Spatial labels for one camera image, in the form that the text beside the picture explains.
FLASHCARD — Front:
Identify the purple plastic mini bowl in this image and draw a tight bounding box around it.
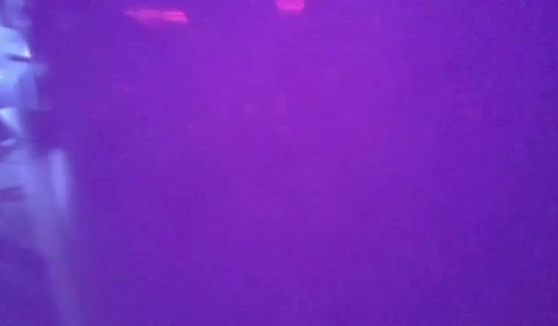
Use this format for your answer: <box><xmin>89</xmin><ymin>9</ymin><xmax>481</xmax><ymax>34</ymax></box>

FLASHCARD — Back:
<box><xmin>24</xmin><ymin>0</ymin><xmax>558</xmax><ymax>326</ymax></box>

